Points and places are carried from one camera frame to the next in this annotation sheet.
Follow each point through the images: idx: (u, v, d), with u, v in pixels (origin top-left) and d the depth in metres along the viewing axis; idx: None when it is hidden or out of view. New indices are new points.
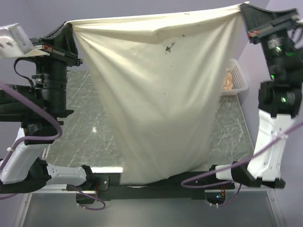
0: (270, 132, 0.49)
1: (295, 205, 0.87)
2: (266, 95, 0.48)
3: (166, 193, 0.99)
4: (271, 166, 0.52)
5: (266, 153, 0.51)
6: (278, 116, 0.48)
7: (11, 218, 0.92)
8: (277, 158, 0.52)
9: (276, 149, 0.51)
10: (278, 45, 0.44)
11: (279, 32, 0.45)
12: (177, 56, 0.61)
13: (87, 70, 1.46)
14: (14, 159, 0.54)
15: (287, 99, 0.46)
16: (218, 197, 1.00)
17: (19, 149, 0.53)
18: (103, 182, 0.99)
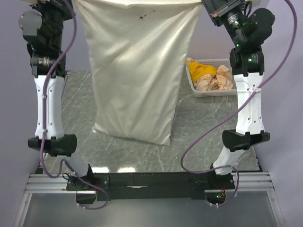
0: (245, 89, 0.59)
1: (295, 204, 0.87)
2: (236, 60, 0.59)
3: (166, 193, 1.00)
4: (254, 120, 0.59)
5: (247, 109, 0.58)
6: (249, 74, 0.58)
7: (10, 219, 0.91)
8: (257, 112, 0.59)
9: (255, 102, 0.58)
10: (236, 20, 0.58)
11: (234, 10, 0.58)
12: (146, 24, 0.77)
13: (87, 70, 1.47)
14: (51, 102, 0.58)
15: (253, 59, 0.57)
16: (218, 196, 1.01)
17: (52, 90, 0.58)
18: (103, 182, 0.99)
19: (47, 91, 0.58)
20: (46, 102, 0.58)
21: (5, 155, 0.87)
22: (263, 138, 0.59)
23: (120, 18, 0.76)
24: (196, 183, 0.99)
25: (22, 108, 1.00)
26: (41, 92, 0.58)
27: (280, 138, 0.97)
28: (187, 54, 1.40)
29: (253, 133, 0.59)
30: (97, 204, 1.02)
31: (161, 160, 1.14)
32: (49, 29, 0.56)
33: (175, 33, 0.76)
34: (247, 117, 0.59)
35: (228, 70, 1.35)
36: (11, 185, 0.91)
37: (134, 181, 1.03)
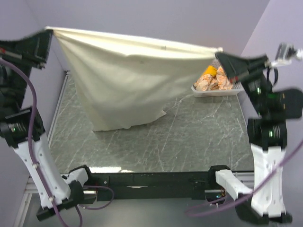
0: (265, 166, 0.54)
1: (297, 206, 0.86)
2: (254, 132, 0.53)
3: (168, 193, 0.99)
4: (273, 200, 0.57)
5: (266, 188, 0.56)
6: (268, 150, 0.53)
7: (11, 219, 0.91)
8: (277, 191, 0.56)
9: (274, 184, 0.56)
10: (258, 87, 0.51)
11: (257, 78, 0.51)
12: (145, 69, 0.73)
13: None
14: (47, 167, 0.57)
15: (273, 133, 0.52)
16: (218, 196, 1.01)
17: (42, 153, 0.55)
18: (103, 182, 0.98)
19: (38, 155, 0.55)
20: (41, 170, 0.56)
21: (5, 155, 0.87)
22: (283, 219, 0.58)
23: (116, 64, 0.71)
24: (196, 183, 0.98)
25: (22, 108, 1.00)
26: (29, 161, 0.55)
27: None
28: None
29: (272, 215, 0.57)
30: (98, 204, 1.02)
31: (161, 160, 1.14)
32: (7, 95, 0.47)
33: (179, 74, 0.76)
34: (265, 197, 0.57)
35: None
36: (11, 185, 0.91)
37: (134, 181, 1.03)
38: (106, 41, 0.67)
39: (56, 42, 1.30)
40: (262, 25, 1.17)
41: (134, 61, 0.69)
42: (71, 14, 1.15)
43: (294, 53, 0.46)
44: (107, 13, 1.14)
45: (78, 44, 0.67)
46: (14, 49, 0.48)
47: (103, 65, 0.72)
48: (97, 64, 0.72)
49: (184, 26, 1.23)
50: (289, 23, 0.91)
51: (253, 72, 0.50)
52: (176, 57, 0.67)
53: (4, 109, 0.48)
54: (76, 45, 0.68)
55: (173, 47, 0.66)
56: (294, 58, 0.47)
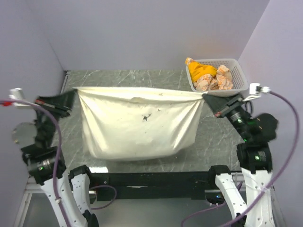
0: (254, 187, 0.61)
1: (297, 206, 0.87)
2: (243, 154, 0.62)
3: (167, 194, 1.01)
4: (265, 221, 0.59)
5: (256, 207, 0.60)
6: (256, 172, 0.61)
7: (10, 220, 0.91)
8: (267, 212, 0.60)
9: (263, 205, 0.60)
10: (239, 117, 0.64)
11: (236, 110, 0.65)
12: (149, 120, 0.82)
13: (87, 70, 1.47)
14: (68, 202, 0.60)
15: (259, 156, 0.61)
16: (218, 196, 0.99)
17: (64, 189, 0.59)
18: (102, 182, 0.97)
19: (60, 191, 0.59)
20: (63, 205, 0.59)
21: (5, 155, 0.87)
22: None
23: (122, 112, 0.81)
24: (196, 183, 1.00)
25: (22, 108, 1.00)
26: (52, 197, 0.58)
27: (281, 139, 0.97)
28: (188, 54, 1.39)
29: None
30: (97, 204, 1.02)
31: (161, 160, 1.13)
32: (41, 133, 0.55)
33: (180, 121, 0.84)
34: (256, 218, 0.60)
35: (227, 70, 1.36)
36: (11, 185, 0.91)
37: (134, 181, 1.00)
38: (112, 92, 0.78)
39: (56, 42, 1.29)
40: (262, 25, 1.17)
41: (137, 117, 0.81)
42: (71, 14, 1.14)
43: (261, 88, 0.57)
44: (108, 13, 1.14)
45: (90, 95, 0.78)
46: (50, 102, 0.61)
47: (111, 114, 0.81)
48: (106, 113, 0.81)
49: (185, 26, 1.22)
50: (290, 23, 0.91)
51: (233, 106, 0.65)
52: (173, 99, 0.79)
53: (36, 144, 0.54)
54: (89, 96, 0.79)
55: (171, 93, 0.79)
56: (262, 91, 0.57)
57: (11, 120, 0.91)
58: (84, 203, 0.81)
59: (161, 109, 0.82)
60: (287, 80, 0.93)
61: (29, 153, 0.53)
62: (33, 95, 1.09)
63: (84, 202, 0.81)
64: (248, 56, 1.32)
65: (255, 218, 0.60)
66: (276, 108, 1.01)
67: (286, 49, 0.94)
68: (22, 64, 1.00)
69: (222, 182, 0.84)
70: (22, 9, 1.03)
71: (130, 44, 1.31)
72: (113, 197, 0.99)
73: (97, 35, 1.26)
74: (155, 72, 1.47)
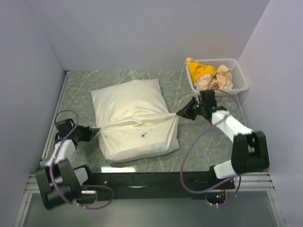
0: (220, 116, 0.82)
1: (296, 205, 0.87)
2: (206, 114, 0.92)
3: (166, 194, 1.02)
4: (239, 126, 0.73)
5: (229, 124, 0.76)
6: (217, 111, 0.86)
7: (10, 220, 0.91)
8: (238, 123, 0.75)
9: (233, 120, 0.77)
10: (197, 104, 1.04)
11: (193, 102, 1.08)
12: (148, 132, 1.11)
13: (87, 70, 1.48)
14: (64, 149, 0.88)
15: (214, 106, 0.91)
16: (218, 196, 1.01)
17: (66, 144, 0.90)
18: (103, 182, 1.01)
19: (63, 144, 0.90)
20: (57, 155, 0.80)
21: (5, 154, 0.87)
22: (258, 135, 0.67)
23: (129, 130, 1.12)
24: (196, 183, 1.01)
25: (22, 109, 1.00)
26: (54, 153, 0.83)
27: (280, 139, 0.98)
28: (188, 54, 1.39)
29: (245, 133, 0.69)
30: (97, 204, 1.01)
31: (161, 160, 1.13)
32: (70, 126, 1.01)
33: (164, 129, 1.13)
34: (232, 127, 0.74)
35: (228, 70, 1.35)
36: (11, 185, 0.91)
37: (134, 181, 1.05)
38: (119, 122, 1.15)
39: (56, 43, 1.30)
40: (262, 25, 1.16)
41: (138, 134, 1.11)
42: (71, 14, 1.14)
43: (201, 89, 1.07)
44: (109, 13, 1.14)
45: (108, 129, 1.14)
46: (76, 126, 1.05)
47: (125, 133, 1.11)
48: (122, 134, 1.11)
49: (186, 26, 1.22)
50: (290, 23, 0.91)
51: (192, 100, 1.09)
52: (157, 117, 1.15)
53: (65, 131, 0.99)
54: (108, 130, 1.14)
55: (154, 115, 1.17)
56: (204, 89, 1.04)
57: (11, 120, 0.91)
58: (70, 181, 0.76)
59: (153, 127, 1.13)
60: (287, 81, 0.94)
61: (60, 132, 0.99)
62: (33, 95, 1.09)
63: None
64: (248, 56, 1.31)
65: (231, 127, 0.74)
66: (276, 108, 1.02)
67: (285, 49, 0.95)
68: (22, 64, 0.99)
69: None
70: (22, 9, 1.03)
71: (130, 44, 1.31)
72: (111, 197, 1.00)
73: (97, 36, 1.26)
74: (155, 72, 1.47)
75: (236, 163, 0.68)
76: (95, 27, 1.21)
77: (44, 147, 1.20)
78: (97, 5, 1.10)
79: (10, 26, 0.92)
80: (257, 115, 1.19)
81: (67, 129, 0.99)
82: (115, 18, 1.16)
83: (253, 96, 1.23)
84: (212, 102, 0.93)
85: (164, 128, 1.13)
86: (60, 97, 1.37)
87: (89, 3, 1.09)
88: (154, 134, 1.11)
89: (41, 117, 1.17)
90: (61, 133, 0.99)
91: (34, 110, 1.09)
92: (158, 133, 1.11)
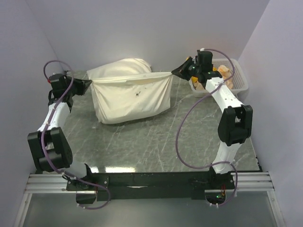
0: (215, 83, 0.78)
1: (296, 205, 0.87)
2: (200, 78, 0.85)
3: (166, 193, 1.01)
4: (231, 98, 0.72)
5: (222, 94, 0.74)
6: (212, 78, 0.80)
7: (10, 220, 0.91)
8: (230, 94, 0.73)
9: (226, 91, 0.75)
10: (192, 66, 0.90)
11: (190, 62, 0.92)
12: (142, 93, 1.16)
13: (87, 70, 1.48)
14: (58, 111, 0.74)
15: (210, 72, 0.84)
16: (218, 196, 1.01)
17: (61, 107, 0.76)
18: (103, 182, 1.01)
19: (57, 107, 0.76)
20: (54, 112, 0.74)
21: (5, 155, 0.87)
22: (246, 109, 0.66)
23: (122, 89, 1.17)
24: (196, 183, 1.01)
25: (22, 109, 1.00)
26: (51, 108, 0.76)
27: (280, 139, 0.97)
28: (188, 54, 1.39)
29: (235, 106, 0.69)
30: (97, 204, 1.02)
31: (161, 160, 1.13)
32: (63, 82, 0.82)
33: (157, 94, 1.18)
34: (224, 99, 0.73)
35: (228, 70, 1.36)
36: (11, 185, 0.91)
37: (134, 181, 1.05)
38: (111, 80, 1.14)
39: (56, 43, 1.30)
40: (262, 26, 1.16)
41: (132, 94, 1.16)
42: (71, 15, 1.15)
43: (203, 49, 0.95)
44: (109, 14, 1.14)
45: (101, 87, 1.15)
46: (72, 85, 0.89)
47: (118, 93, 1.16)
48: (115, 94, 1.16)
49: (186, 26, 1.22)
50: (290, 23, 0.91)
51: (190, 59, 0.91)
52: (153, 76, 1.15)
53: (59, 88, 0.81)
54: (101, 87, 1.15)
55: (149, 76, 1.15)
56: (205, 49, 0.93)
57: (11, 120, 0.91)
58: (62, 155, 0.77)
59: (147, 87, 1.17)
60: (287, 81, 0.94)
61: (54, 91, 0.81)
62: (33, 95, 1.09)
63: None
64: (248, 56, 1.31)
65: (223, 100, 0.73)
66: (276, 108, 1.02)
67: (285, 49, 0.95)
68: (22, 65, 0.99)
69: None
70: (22, 9, 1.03)
71: (130, 44, 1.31)
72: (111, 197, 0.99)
73: (97, 36, 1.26)
74: (155, 72, 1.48)
75: (222, 132, 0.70)
76: (95, 27, 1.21)
77: None
78: (97, 6, 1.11)
79: (10, 26, 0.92)
80: (257, 115, 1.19)
81: (62, 90, 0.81)
82: (115, 19, 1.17)
83: (253, 96, 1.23)
84: (208, 65, 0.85)
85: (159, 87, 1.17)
86: None
87: (89, 3, 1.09)
88: (148, 96, 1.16)
89: (41, 117, 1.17)
90: (56, 92, 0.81)
91: (34, 110, 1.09)
92: (151, 91, 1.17)
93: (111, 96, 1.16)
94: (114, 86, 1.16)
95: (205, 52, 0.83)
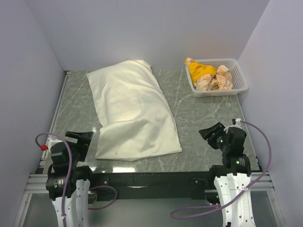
0: (236, 187, 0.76)
1: (296, 205, 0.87)
2: (226, 162, 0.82)
3: (166, 193, 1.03)
4: (246, 219, 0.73)
5: (240, 209, 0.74)
6: (237, 174, 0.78)
7: (10, 220, 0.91)
8: (247, 213, 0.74)
9: (246, 205, 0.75)
10: (221, 139, 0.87)
11: (219, 132, 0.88)
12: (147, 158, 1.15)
13: (87, 70, 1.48)
14: (70, 220, 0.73)
15: (240, 161, 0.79)
16: (218, 196, 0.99)
17: (69, 208, 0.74)
18: (103, 182, 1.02)
19: (66, 209, 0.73)
20: (66, 219, 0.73)
21: (5, 154, 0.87)
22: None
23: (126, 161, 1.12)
24: (196, 183, 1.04)
25: (22, 108, 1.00)
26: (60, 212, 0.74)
27: (280, 139, 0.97)
28: (188, 54, 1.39)
29: None
30: (97, 204, 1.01)
31: (161, 160, 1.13)
32: (66, 155, 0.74)
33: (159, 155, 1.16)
34: (239, 215, 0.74)
35: (228, 70, 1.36)
36: (11, 185, 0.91)
37: (134, 181, 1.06)
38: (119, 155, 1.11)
39: (56, 43, 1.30)
40: (262, 26, 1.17)
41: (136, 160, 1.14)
42: (72, 15, 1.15)
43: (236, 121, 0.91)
44: (109, 13, 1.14)
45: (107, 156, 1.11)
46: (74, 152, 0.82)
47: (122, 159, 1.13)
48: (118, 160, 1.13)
49: (186, 26, 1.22)
50: (290, 24, 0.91)
51: (219, 127, 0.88)
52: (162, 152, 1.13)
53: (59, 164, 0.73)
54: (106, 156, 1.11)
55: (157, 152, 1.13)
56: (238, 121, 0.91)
57: (11, 119, 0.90)
58: (84, 219, 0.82)
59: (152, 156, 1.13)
60: (286, 81, 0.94)
61: (54, 165, 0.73)
62: (32, 95, 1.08)
63: (83, 218, 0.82)
64: (248, 57, 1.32)
65: (237, 215, 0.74)
66: (276, 107, 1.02)
67: (285, 49, 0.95)
68: (21, 64, 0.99)
69: (220, 186, 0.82)
70: (22, 9, 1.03)
71: (129, 44, 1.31)
72: (113, 197, 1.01)
73: (97, 36, 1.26)
74: (155, 72, 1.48)
75: None
76: (95, 27, 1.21)
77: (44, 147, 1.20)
78: (97, 6, 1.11)
79: (10, 26, 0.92)
80: (257, 115, 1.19)
81: (65, 164, 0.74)
82: (115, 18, 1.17)
83: (253, 96, 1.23)
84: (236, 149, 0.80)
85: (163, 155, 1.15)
86: (60, 97, 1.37)
87: (89, 3, 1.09)
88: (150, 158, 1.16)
89: (40, 117, 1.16)
90: (57, 167, 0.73)
91: (34, 110, 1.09)
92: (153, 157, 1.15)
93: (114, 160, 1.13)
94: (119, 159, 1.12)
95: (238, 136, 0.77)
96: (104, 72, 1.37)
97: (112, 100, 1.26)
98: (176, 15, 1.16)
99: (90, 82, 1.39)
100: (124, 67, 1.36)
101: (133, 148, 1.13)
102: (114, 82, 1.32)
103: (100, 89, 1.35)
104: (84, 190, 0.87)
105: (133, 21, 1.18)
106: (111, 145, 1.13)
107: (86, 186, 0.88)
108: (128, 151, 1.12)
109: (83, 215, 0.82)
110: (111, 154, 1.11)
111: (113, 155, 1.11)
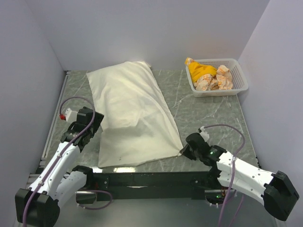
0: (228, 163, 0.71)
1: (296, 205, 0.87)
2: (208, 161, 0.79)
3: (166, 193, 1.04)
4: (258, 173, 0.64)
5: (246, 172, 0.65)
6: (220, 158, 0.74)
7: (10, 220, 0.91)
8: (253, 168, 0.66)
9: (244, 166, 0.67)
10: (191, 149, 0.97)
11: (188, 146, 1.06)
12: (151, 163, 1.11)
13: (87, 70, 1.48)
14: (61, 162, 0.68)
15: (212, 150, 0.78)
16: (218, 196, 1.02)
17: (68, 153, 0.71)
18: (103, 182, 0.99)
19: (64, 153, 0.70)
20: (58, 160, 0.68)
21: (5, 155, 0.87)
22: (280, 177, 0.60)
23: (130, 166, 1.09)
24: (196, 183, 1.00)
25: (22, 108, 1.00)
26: (57, 152, 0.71)
27: (280, 139, 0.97)
28: (188, 54, 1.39)
29: (269, 181, 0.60)
30: (98, 204, 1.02)
31: (161, 160, 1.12)
32: (88, 118, 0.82)
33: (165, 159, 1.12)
34: (251, 176, 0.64)
35: (228, 70, 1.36)
36: (11, 185, 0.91)
37: (134, 181, 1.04)
38: (121, 163, 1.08)
39: (56, 43, 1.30)
40: (262, 26, 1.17)
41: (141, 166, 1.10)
42: (71, 15, 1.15)
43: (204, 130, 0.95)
44: (109, 14, 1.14)
45: (111, 164, 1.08)
46: (95, 126, 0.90)
47: (126, 167, 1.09)
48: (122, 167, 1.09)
49: (185, 26, 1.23)
50: (290, 24, 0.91)
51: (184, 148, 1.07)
52: (166, 154, 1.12)
53: (81, 123, 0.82)
54: (109, 164, 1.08)
55: (161, 153, 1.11)
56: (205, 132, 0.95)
57: (11, 119, 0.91)
58: (62, 194, 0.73)
59: (156, 160, 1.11)
60: (286, 81, 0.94)
61: (76, 123, 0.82)
62: (33, 95, 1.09)
63: (62, 193, 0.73)
64: (248, 56, 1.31)
65: (251, 178, 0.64)
66: (276, 107, 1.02)
67: (285, 50, 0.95)
68: (21, 64, 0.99)
69: (227, 179, 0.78)
70: (22, 9, 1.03)
71: (129, 44, 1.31)
72: (111, 198, 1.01)
73: (97, 36, 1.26)
74: (155, 72, 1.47)
75: (276, 212, 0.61)
76: (94, 28, 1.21)
77: (44, 147, 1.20)
78: (97, 6, 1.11)
79: (10, 26, 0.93)
80: (258, 115, 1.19)
81: (84, 125, 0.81)
82: (115, 18, 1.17)
83: (253, 96, 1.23)
84: (205, 148, 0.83)
85: (166, 159, 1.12)
86: (60, 97, 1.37)
87: (88, 4, 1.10)
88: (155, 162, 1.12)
89: (40, 117, 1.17)
90: (78, 125, 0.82)
91: (34, 109, 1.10)
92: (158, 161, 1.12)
93: (118, 168, 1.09)
94: (123, 166, 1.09)
95: (193, 138, 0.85)
96: (104, 73, 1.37)
97: (112, 100, 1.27)
98: (176, 16, 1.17)
99: (90, 82, 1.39)
100: (123, 67, 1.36)
101: (137, 153, 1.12)
102: (114, 82, 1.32)
103: (99, 89, 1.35)
104: (77, 177, 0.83)
105: (133, 20, 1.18)
106: (116, 151, 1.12)
107: (81, 177, 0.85)
108: (133, 156, 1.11)
109: (63, 190, 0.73)
110: (115, 161, 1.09)
111: (117, 162, 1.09)
